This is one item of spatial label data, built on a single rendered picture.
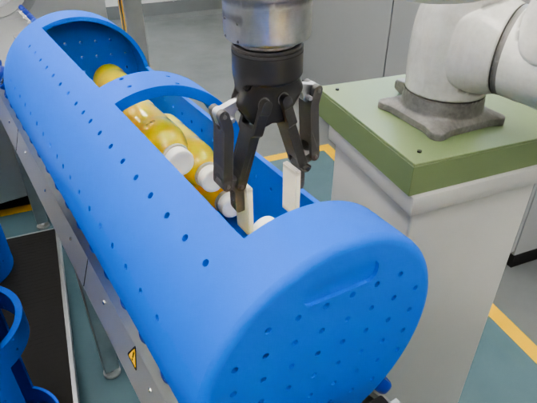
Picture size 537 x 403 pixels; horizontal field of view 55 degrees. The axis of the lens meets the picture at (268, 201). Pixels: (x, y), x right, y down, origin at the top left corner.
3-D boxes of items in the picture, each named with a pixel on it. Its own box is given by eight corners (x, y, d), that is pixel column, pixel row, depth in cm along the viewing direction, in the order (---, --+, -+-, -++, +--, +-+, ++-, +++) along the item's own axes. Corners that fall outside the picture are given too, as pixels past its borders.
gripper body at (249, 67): (280, 23, 58) (280, 101, 63) (213, 37, 54) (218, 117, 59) (322, 41, 53) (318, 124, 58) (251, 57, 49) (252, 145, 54)
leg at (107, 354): (117, 362, 183) (81, 220, 147) (123, 374, 179) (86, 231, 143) (101, 370, 180) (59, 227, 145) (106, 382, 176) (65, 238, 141)
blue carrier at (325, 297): (142, 127, 126) (135, 5, 111) (400, 392, 66) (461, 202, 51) (17, 149, 112) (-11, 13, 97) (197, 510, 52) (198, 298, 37)
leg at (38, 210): (48, 221, 251) (11, 100, 215) (51, 227, 247) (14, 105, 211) (35, 225, 248) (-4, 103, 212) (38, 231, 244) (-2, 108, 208)
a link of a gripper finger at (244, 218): (252, 188, 60) (247, 189, 60) (254, 234, 64) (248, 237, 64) (240, 176, 62) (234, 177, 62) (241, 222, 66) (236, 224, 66)
